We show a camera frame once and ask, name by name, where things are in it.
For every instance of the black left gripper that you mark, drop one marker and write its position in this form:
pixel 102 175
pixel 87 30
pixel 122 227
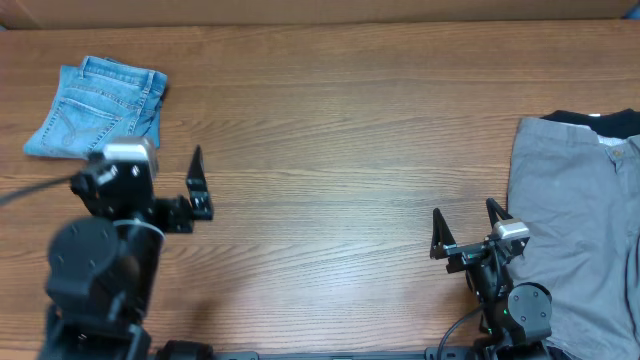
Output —
pixel 175 214

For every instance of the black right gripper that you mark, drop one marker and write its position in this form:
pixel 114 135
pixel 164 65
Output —
pixel 442 244

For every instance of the light blue denim jeans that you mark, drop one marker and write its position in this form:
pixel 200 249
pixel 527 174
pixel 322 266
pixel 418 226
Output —
pixel 96 102

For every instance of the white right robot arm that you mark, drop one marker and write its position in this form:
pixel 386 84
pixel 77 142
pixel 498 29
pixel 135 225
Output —
pixel 514 318

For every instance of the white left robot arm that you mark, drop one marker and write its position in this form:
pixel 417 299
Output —
pixel 103 266

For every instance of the grey folded garment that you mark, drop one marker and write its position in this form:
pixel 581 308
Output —
pixel 578 192

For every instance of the black folded garment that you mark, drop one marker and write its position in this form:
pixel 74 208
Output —
pixel 620 125

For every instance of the brown cardboard back panel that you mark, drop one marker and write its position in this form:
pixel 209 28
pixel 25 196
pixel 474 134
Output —
pixel 83 14

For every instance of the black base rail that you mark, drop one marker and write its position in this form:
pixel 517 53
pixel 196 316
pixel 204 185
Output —
pixel 345 355

